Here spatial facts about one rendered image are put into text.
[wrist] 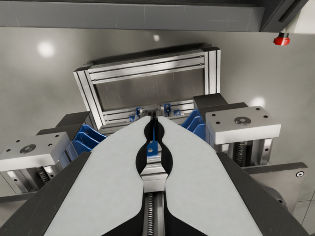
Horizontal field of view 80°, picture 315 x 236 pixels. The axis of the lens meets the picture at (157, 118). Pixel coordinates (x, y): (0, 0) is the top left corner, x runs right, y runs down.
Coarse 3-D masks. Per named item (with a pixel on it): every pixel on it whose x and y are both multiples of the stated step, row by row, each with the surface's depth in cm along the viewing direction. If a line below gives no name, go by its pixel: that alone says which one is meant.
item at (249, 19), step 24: (0, 0) 31; (24, 0) 31; (48, 0) 31; (72, 0) 31; (96, 0) 31; (120, 0) 32; (0, 24) 33; (24, 24) 33; (48, 24) 33; (72, 24) 33; (96, 24) 33; (120, 24) 33; (144, 24) 33; (168, 24) 33; (192, 24) 33; (216, 24) 33; (240, 24) 33
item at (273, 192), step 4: (264, 188) 40; (268, 188) 41; (272, 188) 41; (272, 192) 40; (276, 192) 41; (276, 196) 39; (280, 196) 40; (280, 200) 40; (284, 200) 40; (284, 204) 40
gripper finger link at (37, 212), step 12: (84, 156) 8; (72, 168) 8; (60, 180) 7; (72, 180) 7; (36, 192) 7; (48, 192) 7; (60, 192) 7; (24, 204) 6; (36, 204) 6; (48, 204) 6; (60, 204) 6; (12, 216) 6; (24, 216) 6; (36, 216) 6; (48, 216) 6; (0, 228) 5; (12, 228) 5; (24, 228) 5; (36, 228) 5
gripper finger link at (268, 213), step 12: (228, 156) 8; (228, 168) 8; (240, 168) 8; (240, 180) 7; (252, 180) 7; (240, 192) 7; (252, 192) 7; (264, 192) 7; (252, 204) 6; (264, 204) 6; (276, 204) 6; (252, 216) 6; (264, 216) 6; (276, 216) 6; (288, 216) 6; (264, 228) 6; (276, 228) 6; (288, 228) 6; (300, 228) 6
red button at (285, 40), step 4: (280, 32) 48; (280, 36) 48; (284, 36) 47; (276, 40) 48; (280, 40) 48; (284, 40) 47; (288, 40) 47; (276, 44) 49; (280, 44) 48; (284, 44) 48
